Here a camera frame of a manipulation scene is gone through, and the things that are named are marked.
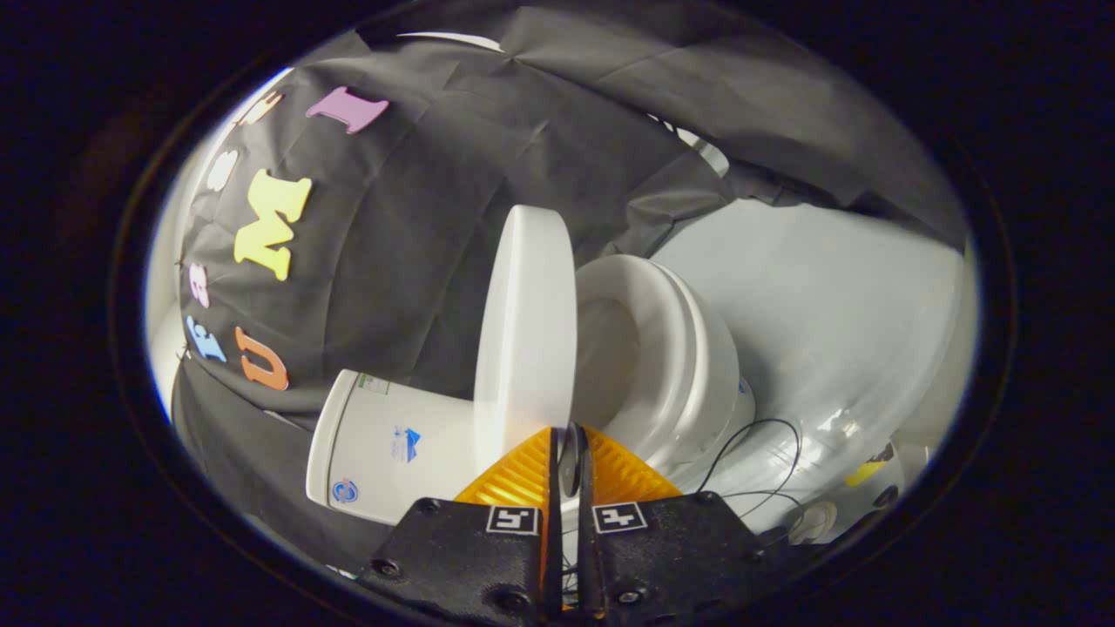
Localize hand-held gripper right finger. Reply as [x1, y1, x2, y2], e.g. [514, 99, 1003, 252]
[571, 422, 785, 624]

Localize small white device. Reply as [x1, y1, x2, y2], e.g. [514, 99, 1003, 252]
[788, 501, 839, 545]

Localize white toilet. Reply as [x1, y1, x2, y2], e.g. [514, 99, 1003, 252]
[329, 253, 757, 528]

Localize yellow black object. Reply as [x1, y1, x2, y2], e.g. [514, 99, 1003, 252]
[845, 442, 898, 489]

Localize thin black cable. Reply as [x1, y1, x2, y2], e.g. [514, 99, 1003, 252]
[697, 418, 804, 523]

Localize white toilet tank lid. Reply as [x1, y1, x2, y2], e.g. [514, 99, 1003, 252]
[305, 369, 360, 508]

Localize black backdrop cloth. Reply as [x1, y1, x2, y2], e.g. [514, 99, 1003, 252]
[170, 4, 972, 567]

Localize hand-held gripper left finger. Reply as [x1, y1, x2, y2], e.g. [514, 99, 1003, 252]
[357, 425, 563, 624]

